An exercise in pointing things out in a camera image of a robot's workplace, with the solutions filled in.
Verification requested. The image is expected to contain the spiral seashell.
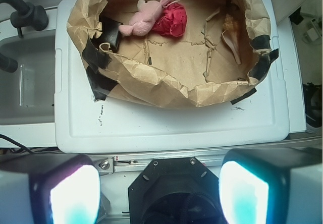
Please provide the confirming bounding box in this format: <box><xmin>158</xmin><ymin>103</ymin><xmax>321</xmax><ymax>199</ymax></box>
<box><xmin>222</xmin><ymin>14</ymin><xmax>241</xmax><ymax>65</ymax></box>

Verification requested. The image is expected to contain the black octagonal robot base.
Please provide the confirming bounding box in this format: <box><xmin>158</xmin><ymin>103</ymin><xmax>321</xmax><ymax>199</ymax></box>
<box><xmin>128</xmin><ymin>158</ymin><xmax>226</xmax><ymax>223</ymax></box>

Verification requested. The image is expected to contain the red paper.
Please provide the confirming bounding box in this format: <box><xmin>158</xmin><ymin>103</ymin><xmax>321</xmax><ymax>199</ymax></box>
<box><xmin>152</xmin><ymin>3</ymin><xmax>187</xmax><ymax>37</ymax></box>

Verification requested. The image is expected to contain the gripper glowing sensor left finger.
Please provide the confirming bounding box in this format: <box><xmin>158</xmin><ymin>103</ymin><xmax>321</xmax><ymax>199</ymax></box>
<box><xmin>1</xmin><ymin>154</ymin><xmax>100</xmax><ymax>223</ymax></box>

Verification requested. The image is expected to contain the white plastic lid board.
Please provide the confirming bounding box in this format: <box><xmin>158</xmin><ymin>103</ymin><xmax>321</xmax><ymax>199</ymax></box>
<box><xmin>54</xmin><ymin>0</ymin><xmax>290</xmax><ymax>153</ymax></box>

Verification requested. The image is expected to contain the brown paper bag tray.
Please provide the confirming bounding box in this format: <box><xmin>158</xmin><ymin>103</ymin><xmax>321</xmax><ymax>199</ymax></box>
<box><xmin>67</xmin><ymin>0</ymin><xmax>279</xmax><ymax>109</ymax></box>

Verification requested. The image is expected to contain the aluminium extrusion rail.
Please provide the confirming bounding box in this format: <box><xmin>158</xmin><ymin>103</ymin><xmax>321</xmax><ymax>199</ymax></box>
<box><xmin>89</xmin><ymin>133</ymin><xmax>322</xmax><ymax>173</ymax></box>

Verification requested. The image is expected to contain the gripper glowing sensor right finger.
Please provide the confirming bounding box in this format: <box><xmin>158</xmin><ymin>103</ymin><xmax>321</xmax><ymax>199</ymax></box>
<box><xmin>219</xmin><ymin>147</ymin><xmax>322</xmax><ymax>223</ymax></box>

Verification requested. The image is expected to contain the metal corner bracket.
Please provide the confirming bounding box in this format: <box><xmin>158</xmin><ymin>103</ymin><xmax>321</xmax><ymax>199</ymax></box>
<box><xmin>93</xmin><ymin>157</ymin><xmax>115</xmax><ymax>176</ymax></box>

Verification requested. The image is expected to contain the pink plush bunny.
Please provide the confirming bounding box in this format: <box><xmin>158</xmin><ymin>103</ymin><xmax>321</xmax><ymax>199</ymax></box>
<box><xmin>119</xmin><ymin>0</ymin><xmax>171</xmax><ymax>36</ymax></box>

